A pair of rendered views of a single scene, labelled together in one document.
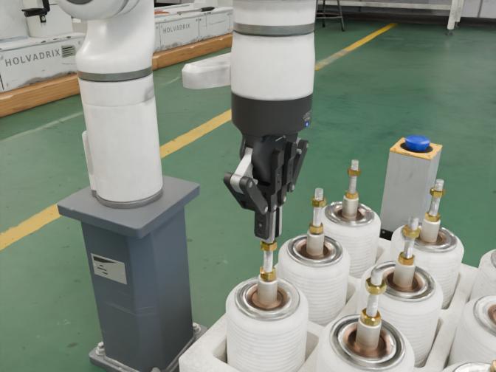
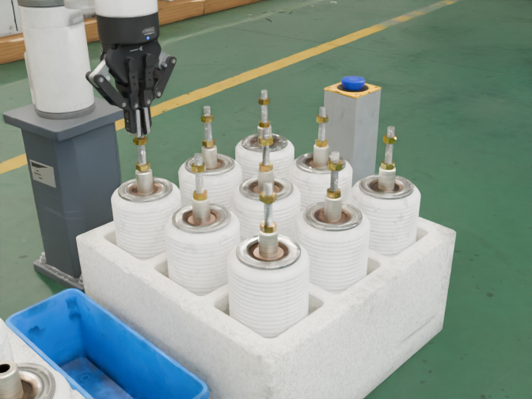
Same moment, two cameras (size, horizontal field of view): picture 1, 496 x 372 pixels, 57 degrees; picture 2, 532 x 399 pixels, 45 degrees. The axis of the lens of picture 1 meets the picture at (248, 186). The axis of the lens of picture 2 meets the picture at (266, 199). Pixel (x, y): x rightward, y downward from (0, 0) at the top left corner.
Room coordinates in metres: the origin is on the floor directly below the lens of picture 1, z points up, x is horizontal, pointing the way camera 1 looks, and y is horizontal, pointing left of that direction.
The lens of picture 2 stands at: (-0.35, -0.33, 0.65)
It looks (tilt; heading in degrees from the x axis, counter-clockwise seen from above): 27 degrees down; 10
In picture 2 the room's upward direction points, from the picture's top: 1 degrees counter-clockwise
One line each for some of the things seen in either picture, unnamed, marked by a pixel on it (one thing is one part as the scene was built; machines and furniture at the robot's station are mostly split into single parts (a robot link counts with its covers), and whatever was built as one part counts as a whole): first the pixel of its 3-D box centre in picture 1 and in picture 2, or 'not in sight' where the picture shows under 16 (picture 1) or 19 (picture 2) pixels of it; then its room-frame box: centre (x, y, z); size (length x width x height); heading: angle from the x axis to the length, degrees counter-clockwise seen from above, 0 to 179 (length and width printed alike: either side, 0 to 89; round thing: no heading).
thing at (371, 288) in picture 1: (375, 285); (198, 167); (0.35, -0.12, 0.32); 0.02 x 0.02 x 0.01; 65
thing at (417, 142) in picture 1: (416, 144); (352, 84); (0.73, -0.29, 0.32); 0.04 x 0.04 x 0.02
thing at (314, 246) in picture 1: (315, 242); (209, 157); (0.51, -0.09, 0.26); 0.02 x 0.02 x 0.03
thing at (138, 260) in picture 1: (142, 277); (79, 191); (0.58, 0.17, 0.15); 0.15 x 0.15 x 0.30; 63
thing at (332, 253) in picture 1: (314, 250); (210, 165); (0.51, -0.09, 0.25); 0.08 x 0.08 x 0.01
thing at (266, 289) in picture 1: (267, 288); (144, 181); (0.41, -0.02, 0.26); 0.02 x 0.02 x 0.03
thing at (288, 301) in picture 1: (267, 297); (145, 189); (0.41, -0.02, 0.25); 0.08 x 0.08 x 0.01
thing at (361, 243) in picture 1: (343, 263); (264, 193); (0.61, -0.16, 0.16); 0.10 x 0.10 x 0.18
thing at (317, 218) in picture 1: (317, 215); (207, 131); (0.51, -0.09, 0.31); 0.01 x 0.01 x 0.08
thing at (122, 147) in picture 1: (124, 137); (58, 58); (0.58, 0.17, 0.39); 0.09 x 0.09 x 0.17; 63
